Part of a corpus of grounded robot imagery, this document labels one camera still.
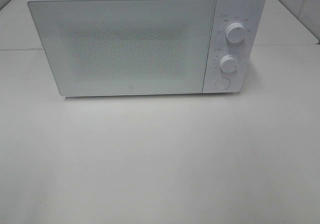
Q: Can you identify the white microwave door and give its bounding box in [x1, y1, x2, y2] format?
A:
[28, 0, 215, 96]

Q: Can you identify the upper white power knob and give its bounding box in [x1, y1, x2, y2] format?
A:
[225, 20, 247, 44]

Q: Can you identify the round white door-release button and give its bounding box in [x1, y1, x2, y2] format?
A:
[215, 78, 231, 90]

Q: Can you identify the white timer knob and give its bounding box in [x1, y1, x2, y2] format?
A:
[219, 54, 239, 73]

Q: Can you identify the white microwave oven body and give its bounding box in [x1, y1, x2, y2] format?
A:
[27, 0, 266, 94]

